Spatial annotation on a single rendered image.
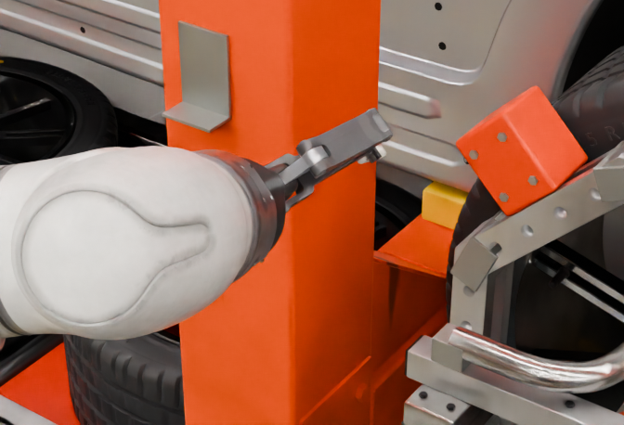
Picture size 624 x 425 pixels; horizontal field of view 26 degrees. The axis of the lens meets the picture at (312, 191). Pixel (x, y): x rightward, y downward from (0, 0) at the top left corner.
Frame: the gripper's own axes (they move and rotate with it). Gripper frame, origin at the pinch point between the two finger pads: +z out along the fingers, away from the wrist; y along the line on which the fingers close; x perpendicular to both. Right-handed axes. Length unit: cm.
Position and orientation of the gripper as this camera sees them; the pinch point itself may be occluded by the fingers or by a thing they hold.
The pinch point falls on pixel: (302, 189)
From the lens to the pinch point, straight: 108.5
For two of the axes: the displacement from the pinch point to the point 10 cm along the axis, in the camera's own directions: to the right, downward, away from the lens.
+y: 7.9, -5.5, -2.7
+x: -5.5, -8.3, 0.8
